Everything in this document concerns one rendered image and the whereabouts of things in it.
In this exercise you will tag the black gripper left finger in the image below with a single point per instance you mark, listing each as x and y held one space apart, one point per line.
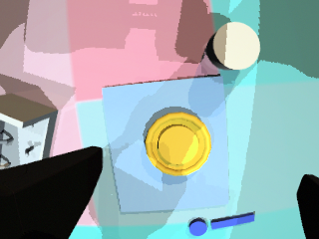
45 199

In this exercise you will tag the yellow round plate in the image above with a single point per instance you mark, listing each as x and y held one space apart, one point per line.
178 143

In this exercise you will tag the white dish rack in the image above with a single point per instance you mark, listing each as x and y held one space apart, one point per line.
26 130

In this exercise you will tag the light blue flat mat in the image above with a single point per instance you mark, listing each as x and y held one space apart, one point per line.
130 110

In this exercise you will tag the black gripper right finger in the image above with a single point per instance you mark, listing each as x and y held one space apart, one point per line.
308 202

